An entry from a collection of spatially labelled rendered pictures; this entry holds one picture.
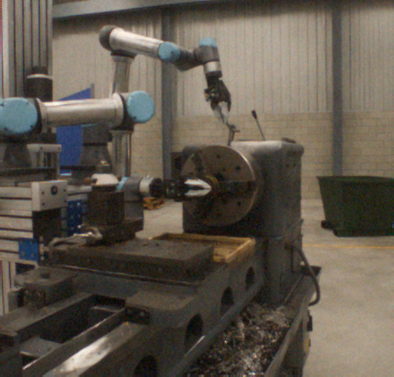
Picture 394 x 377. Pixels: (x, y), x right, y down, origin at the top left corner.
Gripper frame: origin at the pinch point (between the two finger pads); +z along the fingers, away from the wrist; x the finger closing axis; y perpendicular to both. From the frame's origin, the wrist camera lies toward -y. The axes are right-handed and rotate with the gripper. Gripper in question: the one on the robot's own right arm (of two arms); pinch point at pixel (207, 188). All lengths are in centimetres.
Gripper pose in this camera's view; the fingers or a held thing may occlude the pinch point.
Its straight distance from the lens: 137.9
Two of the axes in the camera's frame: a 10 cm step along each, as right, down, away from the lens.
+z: 9.1, 0.1, -4.2
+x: -0.2, -10.0, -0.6
